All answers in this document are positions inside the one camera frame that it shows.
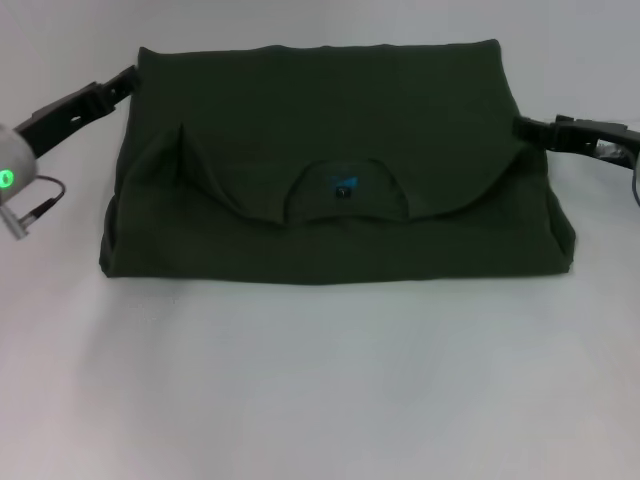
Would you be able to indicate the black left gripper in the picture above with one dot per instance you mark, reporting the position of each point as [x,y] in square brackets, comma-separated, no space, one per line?
[65,117]

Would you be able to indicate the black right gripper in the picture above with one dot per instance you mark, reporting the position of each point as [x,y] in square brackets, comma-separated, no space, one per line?
[595,140]

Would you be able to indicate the dark green t-shirt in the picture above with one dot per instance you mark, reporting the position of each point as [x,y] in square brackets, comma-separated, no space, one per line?
[325,150]

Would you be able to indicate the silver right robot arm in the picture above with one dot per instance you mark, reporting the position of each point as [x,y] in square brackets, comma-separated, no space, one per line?
[637,165]

